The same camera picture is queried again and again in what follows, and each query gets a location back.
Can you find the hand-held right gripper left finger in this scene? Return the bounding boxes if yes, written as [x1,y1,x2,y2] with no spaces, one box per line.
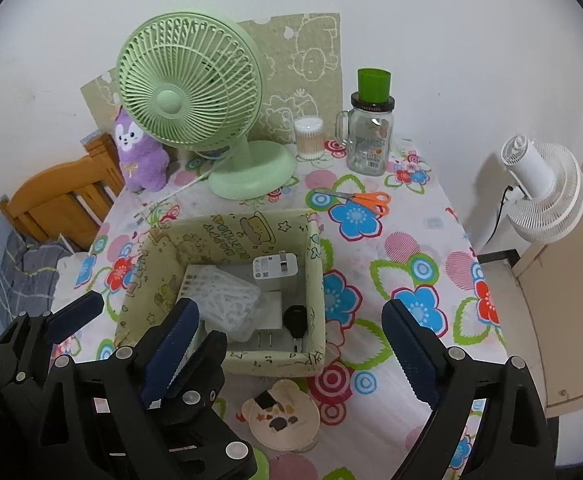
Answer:
[34,297,207,480]

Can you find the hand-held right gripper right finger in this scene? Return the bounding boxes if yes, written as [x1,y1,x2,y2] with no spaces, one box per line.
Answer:
[381,300,557,480]

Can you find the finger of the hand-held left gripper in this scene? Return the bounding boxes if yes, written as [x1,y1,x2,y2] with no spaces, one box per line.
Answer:
[0,291,106,432]
[164,329,258,480]

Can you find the yellow printed fabric storage box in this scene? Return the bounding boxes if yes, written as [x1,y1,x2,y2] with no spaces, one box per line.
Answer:
[115,208,328,377]

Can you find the white plastic basket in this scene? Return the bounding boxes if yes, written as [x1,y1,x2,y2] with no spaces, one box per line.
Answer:
[176,266,262,343]

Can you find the white charger plug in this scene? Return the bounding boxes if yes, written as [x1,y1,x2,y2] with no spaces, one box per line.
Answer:
[254,290,305,356]

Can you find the black plug adapter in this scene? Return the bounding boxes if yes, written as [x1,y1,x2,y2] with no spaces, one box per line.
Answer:
[282,305,307,343]

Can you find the white power adapter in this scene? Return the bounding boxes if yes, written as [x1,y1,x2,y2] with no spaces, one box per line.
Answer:
[252,252,299,281]

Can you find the grey plaid bedding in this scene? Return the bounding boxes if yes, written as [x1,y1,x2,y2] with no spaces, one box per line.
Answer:
[0,232,77,326]

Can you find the wooden chair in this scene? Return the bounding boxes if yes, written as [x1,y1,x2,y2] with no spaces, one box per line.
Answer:
[0,132,125,253]

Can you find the purple plush toy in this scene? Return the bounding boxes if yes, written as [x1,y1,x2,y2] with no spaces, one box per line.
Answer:
[112,107,170,193]

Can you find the beige wooden panel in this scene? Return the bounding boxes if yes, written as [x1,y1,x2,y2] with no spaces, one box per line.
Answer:
[514,85,583,418]

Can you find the glass jar mug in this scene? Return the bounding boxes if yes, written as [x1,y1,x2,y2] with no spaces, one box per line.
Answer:
[335,94,397,177]

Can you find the white clip fan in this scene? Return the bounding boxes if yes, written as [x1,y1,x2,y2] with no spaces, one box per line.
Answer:
[501,134,583,246]

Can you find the green desk fan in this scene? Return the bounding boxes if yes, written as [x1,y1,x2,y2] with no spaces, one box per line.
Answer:
[116,10,298,202]

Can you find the cotton swab container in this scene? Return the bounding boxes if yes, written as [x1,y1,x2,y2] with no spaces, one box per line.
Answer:
[294,116,325,161]

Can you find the green plastic cup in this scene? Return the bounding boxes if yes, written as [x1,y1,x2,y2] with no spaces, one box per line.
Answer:
[356,67,392,100]

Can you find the beige cartoon printed board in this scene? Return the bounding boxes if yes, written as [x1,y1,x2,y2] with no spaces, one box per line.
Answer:
[80,12,345,148]

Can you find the black fan cable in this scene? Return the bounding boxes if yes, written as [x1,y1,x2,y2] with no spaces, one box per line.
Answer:
[484,185,515,251]

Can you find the orange handled scissors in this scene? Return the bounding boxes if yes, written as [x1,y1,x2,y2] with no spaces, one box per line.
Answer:
[314,187,391,217]

